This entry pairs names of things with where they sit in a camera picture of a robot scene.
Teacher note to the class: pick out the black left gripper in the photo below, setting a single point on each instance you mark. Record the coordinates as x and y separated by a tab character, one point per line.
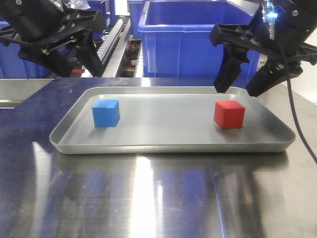
40	27

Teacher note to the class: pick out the blue bin front right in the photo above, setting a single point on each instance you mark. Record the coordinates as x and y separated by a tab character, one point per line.
175	36

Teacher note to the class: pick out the blue cube block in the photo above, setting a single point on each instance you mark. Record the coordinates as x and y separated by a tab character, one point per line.
106	113

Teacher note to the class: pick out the blue bin rear left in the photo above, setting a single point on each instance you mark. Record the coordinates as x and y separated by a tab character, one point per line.
107	8

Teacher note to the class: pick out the red cube block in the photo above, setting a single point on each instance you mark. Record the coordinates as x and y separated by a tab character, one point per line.
229	114

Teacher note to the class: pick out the blue bin rear right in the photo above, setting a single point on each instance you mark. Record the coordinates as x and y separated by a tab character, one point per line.
137	17

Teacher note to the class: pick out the grey metal tray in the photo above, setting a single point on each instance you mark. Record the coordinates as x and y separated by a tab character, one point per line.
168	120

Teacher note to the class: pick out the blue bin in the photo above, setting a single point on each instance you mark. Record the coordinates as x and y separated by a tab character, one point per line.
11	66
107	8
137	17
175	36

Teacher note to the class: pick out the blue bin front left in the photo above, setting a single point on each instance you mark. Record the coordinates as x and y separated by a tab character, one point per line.
11	66

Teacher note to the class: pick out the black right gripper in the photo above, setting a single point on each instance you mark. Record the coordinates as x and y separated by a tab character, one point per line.
276	24

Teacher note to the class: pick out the white roller conveyor rail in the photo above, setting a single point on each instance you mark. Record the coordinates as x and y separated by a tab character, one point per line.
109	42

